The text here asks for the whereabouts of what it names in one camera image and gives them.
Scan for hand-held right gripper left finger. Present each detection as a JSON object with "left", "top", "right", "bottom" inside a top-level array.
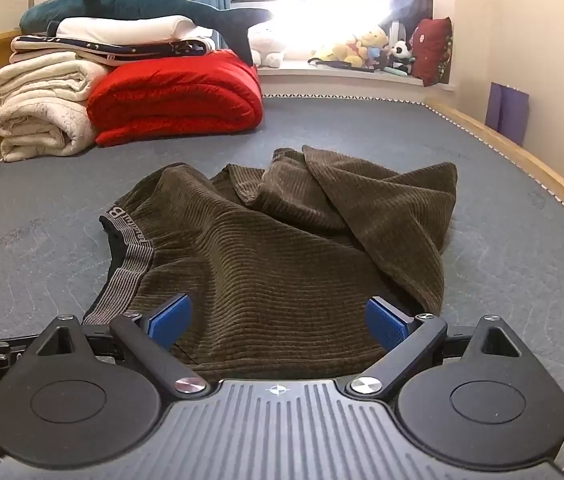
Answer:
[{"left": 37, "top": 294, "right": 213, "bottom": 401}]

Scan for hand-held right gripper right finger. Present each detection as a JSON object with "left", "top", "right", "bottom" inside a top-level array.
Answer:
[{"left": 346, "top": 297, "right": 522, "bottom": 401}]

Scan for brown corduroy pants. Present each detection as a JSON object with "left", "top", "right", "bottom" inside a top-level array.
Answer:
[{"left": 82, "top": 145, "right": 458, "bottom": 381}]

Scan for grey quilted mattress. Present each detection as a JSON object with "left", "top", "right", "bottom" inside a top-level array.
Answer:
[{"left": 0, "top": 94, "right": 564, "bottom": 480}]

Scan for red folded quilt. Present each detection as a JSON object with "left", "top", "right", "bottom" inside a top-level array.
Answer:
[{"left": 86, "top": 51, "right": 265, "bottom": 148}]

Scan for cream fleece folded blanket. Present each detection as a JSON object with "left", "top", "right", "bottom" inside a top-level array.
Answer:
[{"left": 0, "top": 51, "right": 108, "bottom": 163}]

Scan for purple mat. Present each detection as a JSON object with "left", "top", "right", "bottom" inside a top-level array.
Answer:
[{"left": 485, "top": 82, "right": 530, "bottom": 147}]

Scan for white window sill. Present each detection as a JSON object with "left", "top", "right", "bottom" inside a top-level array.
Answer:
[{"left": 257, "top": 57, "right": 457, "bottom": 93}]

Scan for panda plush toy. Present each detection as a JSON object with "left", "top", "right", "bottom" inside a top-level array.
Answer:
[{"left": 389, "top": 40, "right": 417, "bottom": 75}]

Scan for navy star-printed blanket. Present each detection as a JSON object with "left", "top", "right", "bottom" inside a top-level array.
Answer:
[{"left": 10, "top": 34, "right": 216, "bottom": 67}]

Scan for dark red cushion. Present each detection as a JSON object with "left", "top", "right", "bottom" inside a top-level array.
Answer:
[{"left": 411, "top": 16, "right": 453, "bottom": 87}]

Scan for yellow bear plush toy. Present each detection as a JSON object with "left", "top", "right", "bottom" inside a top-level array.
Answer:
[{"left": 312, "top": 27, "right": 390, "bottom": 68}]

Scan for white plush toy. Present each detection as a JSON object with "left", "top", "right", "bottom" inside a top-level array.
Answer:
[{"left": 248, "top": 24, "right": 287, "bottom": 68}]

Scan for white folded blanket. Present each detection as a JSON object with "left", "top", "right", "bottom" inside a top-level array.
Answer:
[{"left": 56, "top": 15, "right": 214, "bottom": 44}]

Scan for blue shark plush toy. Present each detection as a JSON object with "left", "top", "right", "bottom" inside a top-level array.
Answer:
[{"left": 19, "top": 0, "right": 275, "bottom": 67}]

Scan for black strap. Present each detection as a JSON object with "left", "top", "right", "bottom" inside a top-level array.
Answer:
[{"left": 308, "top": 57, "right": 377, "bottom": 74}]

